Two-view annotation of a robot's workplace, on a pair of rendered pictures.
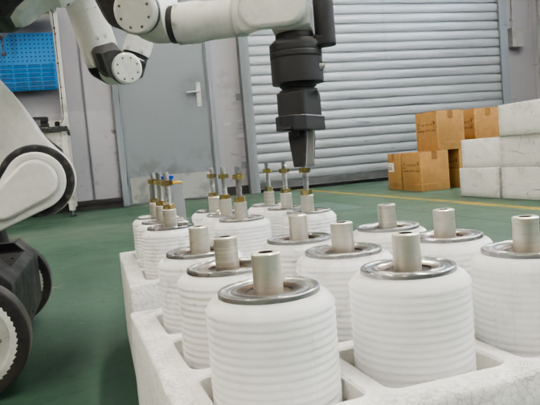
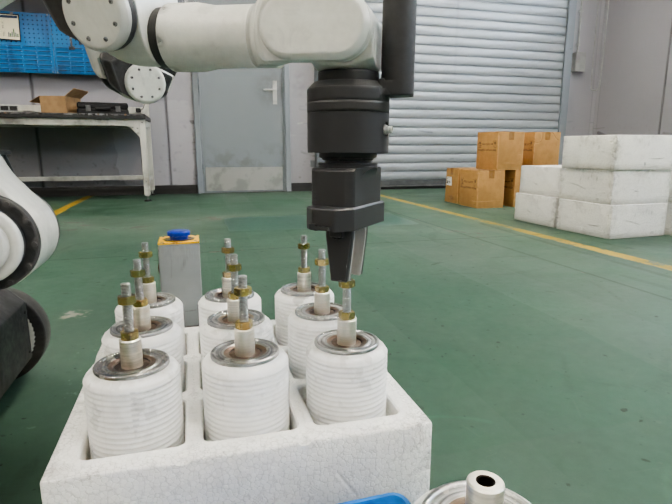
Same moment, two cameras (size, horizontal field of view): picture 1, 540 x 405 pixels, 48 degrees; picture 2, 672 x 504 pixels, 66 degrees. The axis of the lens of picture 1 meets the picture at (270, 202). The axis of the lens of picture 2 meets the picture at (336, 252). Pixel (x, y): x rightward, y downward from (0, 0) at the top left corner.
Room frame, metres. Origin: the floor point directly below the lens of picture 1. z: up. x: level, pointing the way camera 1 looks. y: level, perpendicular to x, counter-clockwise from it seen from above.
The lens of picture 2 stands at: (0.47, -0.05, 0.48)
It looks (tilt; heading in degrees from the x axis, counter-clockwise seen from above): 12 degrees down; 0
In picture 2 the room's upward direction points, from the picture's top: straight up
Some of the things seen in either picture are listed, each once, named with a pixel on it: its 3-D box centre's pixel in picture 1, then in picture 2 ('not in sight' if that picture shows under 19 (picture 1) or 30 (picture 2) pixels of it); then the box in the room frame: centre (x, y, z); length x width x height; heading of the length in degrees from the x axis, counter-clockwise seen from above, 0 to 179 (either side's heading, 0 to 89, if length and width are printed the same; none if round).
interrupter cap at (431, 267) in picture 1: (407, 269); not in sight; (0.48, -0.11, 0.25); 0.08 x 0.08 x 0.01
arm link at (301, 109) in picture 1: (300, 95); (349, 170); (1.03, -0.07, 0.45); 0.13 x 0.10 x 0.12; 155
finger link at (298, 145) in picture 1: (297, 148); (338, 254); (1.01, -0.05, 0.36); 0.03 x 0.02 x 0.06; 65
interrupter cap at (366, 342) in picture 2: (308, 211); (346, 342); (1.03, -0.06, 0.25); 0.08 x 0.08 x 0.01
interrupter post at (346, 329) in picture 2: (307, 204); (346, 331); (1.03, -0.06, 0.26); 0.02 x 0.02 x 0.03
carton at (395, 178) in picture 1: (410, 169); (466, 185); (5.03, -1.19, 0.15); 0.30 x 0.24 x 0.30; 105
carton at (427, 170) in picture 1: (425, 170); (481, 187); (4.71, -1.23, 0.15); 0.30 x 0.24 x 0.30; 15
